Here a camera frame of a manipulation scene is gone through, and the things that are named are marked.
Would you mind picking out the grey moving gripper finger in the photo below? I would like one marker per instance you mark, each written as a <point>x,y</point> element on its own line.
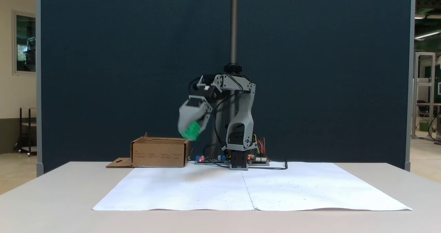
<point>206,123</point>

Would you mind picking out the dark blue partition panel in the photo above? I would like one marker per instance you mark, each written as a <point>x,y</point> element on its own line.
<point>120,71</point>

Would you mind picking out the aluminium frame rack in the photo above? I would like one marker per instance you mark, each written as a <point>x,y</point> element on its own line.
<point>424,88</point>

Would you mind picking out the brown cardboard box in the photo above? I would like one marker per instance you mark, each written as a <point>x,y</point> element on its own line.
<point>158,154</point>

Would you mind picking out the black tripod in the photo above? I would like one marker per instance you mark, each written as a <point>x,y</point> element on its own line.
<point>234,26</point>

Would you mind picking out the black office chair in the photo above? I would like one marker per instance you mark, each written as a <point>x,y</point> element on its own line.
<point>422,110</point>

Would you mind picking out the dark shelf cart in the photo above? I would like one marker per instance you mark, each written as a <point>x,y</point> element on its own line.
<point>26,129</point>

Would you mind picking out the green die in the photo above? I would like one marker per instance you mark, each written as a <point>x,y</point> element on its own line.
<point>191,131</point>

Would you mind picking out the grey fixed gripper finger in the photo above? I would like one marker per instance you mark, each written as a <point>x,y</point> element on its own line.
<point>189,117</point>

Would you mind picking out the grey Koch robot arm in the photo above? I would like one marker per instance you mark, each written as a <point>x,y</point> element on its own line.
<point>243,119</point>

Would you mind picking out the blue circuit board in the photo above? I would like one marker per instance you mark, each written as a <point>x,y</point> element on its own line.
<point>210,159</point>

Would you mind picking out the framed window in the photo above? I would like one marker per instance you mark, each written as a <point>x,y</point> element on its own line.
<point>24,43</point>

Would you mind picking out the white paper sheet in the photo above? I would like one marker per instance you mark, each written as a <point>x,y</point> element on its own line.
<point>179,188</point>
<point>327,188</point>

